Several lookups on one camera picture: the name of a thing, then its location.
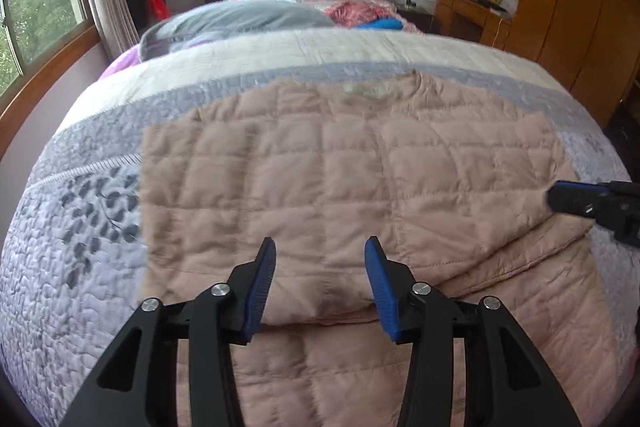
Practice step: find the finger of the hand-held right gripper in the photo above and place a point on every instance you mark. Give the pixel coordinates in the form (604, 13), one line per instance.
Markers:
(582, 187)
(570, 203)

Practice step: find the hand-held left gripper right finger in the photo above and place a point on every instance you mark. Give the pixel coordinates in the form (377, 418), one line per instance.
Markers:
(382, 292)

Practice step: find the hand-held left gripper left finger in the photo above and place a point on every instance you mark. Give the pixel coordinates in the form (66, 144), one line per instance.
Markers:
(260, 292)

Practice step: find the pink quilted jacket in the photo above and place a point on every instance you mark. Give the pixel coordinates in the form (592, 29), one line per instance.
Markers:
(325, 167)

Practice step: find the large wooden wardrobe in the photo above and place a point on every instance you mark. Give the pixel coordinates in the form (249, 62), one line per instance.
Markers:
(575, 7)

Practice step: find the grey leaf-patterned bed quilt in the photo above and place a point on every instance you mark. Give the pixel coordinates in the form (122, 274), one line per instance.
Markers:
(75, 217)

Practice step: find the wooden desk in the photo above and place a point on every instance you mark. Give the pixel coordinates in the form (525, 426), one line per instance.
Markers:
(457, 14)

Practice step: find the dark nightstand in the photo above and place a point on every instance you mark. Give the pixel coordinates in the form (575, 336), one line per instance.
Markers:
(417, 18)

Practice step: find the blue cloth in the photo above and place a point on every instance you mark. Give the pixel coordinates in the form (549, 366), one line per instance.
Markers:
(382, 24)

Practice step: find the purple bed sheet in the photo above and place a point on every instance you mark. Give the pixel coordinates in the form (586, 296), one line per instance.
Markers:
(120, 62)

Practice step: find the grey pillow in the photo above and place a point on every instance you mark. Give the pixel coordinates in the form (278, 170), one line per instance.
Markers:
(235, 17)

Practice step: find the red pink crumpled cloth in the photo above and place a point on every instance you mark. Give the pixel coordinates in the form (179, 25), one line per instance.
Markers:
(357, 12)

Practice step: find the red bag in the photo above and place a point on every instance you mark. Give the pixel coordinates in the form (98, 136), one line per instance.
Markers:
(159, 6)

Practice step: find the wide wooden-framed window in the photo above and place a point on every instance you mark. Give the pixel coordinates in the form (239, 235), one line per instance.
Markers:
(40, 2)

